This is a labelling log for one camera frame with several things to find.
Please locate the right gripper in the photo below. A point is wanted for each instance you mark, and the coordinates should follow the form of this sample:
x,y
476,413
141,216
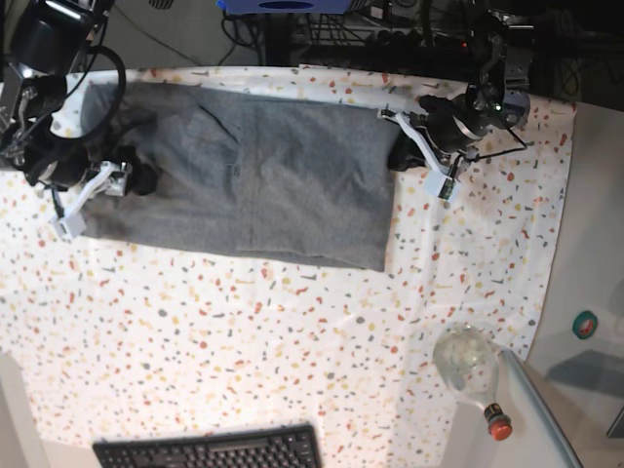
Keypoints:
x,y
73,177

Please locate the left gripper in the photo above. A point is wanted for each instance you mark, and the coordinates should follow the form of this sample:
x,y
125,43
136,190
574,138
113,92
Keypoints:
x,y
443,139

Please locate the grey t-shirt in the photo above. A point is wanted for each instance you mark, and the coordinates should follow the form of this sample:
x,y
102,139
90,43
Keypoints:
x,y
241,175

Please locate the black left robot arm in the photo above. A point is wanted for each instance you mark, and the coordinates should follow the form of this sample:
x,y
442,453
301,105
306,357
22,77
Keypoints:
x,y
500,47

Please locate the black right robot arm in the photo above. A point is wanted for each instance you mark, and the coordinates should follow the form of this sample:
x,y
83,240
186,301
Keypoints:
x,y
41,44

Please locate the terrazzo pattern tablecloth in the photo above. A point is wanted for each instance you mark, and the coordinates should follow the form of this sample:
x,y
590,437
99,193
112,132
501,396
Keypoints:
x,y
106,340

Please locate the clear bottle red cap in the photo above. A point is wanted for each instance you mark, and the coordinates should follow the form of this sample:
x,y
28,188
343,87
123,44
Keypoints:
x,y
469,367

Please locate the blue box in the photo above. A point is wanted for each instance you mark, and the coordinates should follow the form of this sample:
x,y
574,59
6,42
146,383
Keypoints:
x,y
333,7

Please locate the green tape roll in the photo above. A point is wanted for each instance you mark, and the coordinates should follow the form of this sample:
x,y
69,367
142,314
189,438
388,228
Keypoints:
x,y
585,325

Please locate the black keyboard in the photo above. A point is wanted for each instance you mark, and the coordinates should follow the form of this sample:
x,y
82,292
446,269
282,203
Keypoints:
x,y
288,446

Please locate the wire rack shelf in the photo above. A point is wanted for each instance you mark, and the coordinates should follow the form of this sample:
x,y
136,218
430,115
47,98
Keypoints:
x,y
375,23

